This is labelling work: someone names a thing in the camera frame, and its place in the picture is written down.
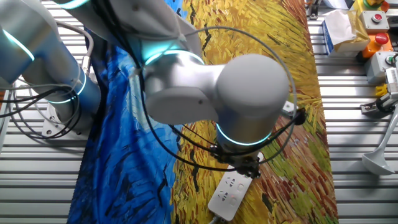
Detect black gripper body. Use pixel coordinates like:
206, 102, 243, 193
228, 154, 257, 175

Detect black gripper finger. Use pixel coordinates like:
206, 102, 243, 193
247, 166, 262, 179

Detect white four-socket power strip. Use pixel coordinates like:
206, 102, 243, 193
207, 152, 265, 222

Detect Van Gogh wheatfield print cloth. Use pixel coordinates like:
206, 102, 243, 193
67, 0, 340, 224

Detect pale grey bulb-shaped fixture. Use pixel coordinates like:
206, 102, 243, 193
361, 105, 398, 176

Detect yellow plastic clip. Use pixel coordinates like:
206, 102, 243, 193
375, 83, 389, 98

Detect grey box with green button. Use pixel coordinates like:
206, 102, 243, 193
364, 51, 398, 85

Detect tissue box with white tissue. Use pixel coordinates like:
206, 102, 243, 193
322, 9, 371, 57

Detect grey box with red button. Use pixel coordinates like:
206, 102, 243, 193
358, 11, 391, 34

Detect white power strip cord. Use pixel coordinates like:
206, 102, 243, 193
206, 215, 226, 224

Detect black looped cable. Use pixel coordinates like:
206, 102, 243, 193
136, 55, 307, 172

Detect metal clamp bracket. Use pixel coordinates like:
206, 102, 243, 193
305, 0, 323, 20

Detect black base cable bundle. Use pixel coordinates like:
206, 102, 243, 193
0, 83, 84, 140

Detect thick grey base cable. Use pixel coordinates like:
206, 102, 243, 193
55, 20, 95, 76

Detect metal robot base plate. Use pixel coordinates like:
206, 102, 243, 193
42, 102, 94, 141

